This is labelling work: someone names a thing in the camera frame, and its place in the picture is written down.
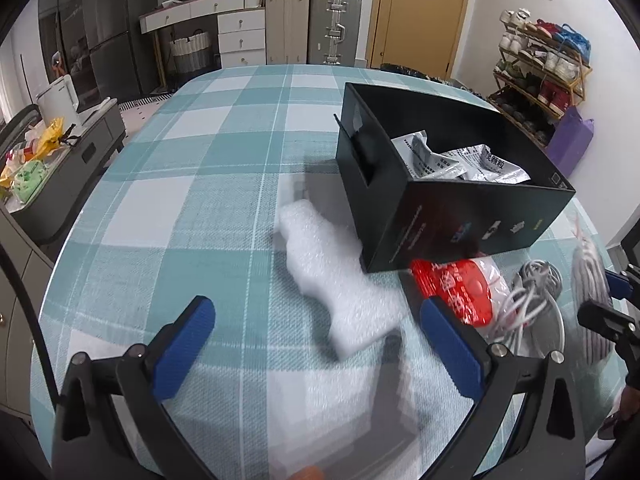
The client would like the striped rope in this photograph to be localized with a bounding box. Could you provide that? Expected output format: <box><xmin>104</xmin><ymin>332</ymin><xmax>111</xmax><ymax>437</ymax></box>
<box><xmin>569</xmin><ymin>209</ymin><xmax>622</xmax><ymax>363</ymax></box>

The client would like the white cable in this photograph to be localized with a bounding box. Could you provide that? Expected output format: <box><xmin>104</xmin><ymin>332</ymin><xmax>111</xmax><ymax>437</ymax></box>
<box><xmin>484</xmin><ymin>259</ymin><xmax>566</xmax><ymax>359</ymax></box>

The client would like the red white plastic packet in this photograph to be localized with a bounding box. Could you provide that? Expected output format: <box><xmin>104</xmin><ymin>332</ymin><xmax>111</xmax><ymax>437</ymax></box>
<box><xmin>409</xmin><ymin>257</ymin><xmax>510</xmax><ymax>330</ymax></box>

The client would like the silver pouch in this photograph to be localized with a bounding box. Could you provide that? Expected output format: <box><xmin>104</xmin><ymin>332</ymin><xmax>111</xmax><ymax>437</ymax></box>
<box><xmin>446</xmin><ymin>144</ymin><xmax>530</xmax><ymax>184</ymax></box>

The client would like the white foam sheet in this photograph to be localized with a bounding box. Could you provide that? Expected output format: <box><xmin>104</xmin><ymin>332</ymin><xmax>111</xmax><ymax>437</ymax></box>
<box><xmin>278</xmin><ymin>200</ymin><xmax>408</xmax><ymax>360</ymax></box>

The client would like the black storage box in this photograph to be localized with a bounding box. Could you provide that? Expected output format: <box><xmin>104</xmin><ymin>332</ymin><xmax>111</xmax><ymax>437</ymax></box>
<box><xmin>336</xmin><ymin>82</ymin><xmax>575</xmax><ymax>272</ymax></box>

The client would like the white printed foil pouch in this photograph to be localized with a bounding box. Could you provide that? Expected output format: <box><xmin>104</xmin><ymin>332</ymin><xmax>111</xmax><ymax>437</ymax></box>
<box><xmin>392</xmin><ymin>130</ymin><xmax>465</xmax><ymax>181</ymax></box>

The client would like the purple bag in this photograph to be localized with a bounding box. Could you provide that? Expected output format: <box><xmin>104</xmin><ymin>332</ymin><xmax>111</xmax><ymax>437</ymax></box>
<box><xmin>546</xmin><ymin>106</ymin><xmax>594</xmax><ymax>178</ymax></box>

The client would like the teal checkered tablecloth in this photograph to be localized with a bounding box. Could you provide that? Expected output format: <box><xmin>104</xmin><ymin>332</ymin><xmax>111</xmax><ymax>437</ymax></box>
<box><xmin>40</xmin><ymin>65</ymin><xmax>482</xmax><ymax>479</ymax></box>

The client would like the green toy on table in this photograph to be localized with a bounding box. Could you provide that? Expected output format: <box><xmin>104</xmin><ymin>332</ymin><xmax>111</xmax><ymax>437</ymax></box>
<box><xmin>12</xmin><ymin>159</ymin><xmax>47</xmax><ymax>204</ymax></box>

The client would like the wooden shoe rack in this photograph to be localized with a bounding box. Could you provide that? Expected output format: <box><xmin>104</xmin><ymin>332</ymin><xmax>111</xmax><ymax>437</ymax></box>
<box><xmin>488</xmin><ymin>8</ymin><xmax>592</xmax><ymax>148</ymax></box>

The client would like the grey coffee table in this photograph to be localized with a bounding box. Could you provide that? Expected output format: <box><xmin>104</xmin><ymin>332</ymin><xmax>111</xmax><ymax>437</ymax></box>
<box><xmin>4</xmin><ymin>99</ymin><xmax>126</xmax><ymax>245</ymax></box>

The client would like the woven laundry basket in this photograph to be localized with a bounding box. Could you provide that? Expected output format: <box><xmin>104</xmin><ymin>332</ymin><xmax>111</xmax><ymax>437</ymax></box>
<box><xmin>169</xmin><ymin>29</ymin><xmax>214</xmax><ymax>78</ymax></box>

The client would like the wooden door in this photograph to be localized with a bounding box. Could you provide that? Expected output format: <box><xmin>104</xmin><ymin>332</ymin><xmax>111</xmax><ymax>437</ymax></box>
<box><xmin>367</xmin><ymin>0</ymin><xmax>469</xmax><ymax>78</ymax></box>

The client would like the white drawer desk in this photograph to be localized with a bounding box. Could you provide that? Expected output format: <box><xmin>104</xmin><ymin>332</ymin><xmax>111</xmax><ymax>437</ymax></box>
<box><xmin>139</xmin><ymin>0</ymin><xmax>266</xmax><ymax>90</ymax></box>

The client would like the dark grey refrigerator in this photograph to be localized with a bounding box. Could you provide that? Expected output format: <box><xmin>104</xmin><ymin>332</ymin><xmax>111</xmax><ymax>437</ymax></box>
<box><xmin>82</xmin><ymin>0</ymin><xmax>160</xmax><ymax>102</ymax></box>

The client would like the silver suitcase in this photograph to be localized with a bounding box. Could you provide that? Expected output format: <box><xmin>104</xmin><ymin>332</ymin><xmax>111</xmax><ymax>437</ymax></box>
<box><xmin>307</xmin><ymin>0</ymin><xmax>361</xmax><ymax>66</ymax></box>

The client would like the beige suitcase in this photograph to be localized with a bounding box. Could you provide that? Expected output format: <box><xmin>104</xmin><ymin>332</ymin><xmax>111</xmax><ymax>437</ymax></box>
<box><xmin>265</xmin><ymin>0</ymin><xmax>309</xmax><ymax>64</ymax></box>

